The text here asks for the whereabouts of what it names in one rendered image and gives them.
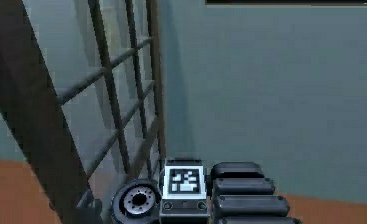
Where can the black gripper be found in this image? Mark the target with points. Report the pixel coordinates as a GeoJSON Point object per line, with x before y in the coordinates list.
{"type": "Point", "coordinates": [137, 201]}

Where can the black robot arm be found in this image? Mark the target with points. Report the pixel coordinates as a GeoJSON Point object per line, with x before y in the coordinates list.
{"type": "Point", "coordinates": [244, 193]}

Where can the dark brown wooden shelf frame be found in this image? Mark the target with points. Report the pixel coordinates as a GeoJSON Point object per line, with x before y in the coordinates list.
{"type": "Point", "coordinates": [31, 100]}

